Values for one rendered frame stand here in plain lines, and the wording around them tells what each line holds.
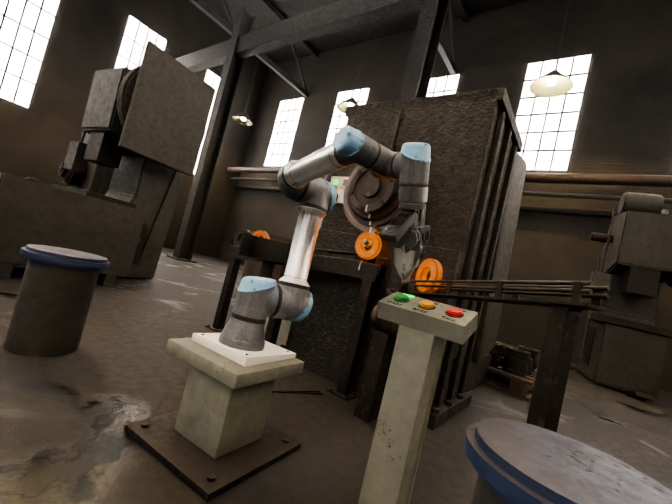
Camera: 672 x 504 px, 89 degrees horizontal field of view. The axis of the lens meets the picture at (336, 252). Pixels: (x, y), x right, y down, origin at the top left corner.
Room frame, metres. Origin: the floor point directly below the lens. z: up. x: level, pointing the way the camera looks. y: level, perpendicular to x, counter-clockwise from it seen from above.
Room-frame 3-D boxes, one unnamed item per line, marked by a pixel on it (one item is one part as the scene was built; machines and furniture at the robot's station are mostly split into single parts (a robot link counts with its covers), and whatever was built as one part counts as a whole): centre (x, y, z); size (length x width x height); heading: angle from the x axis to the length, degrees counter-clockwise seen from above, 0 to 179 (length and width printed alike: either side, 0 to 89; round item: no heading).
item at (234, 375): (1.16, 0.23, 0.28); 0.32 x 0.32 x 0.04; 59
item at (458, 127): (2.26, -0.43, 0.88); 1.08 x 0.73 x 1.76; 53
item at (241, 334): (1.16, 0.23, 0.37); 0.15 x 0.15 x 0.10
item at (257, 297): (1.17, 0.23, 0.49); 0.13 x 0.12 x 0.14; 125
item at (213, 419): (1.16, 0.23, 0.13); 0.40 x 0.40 x 0.26; 59
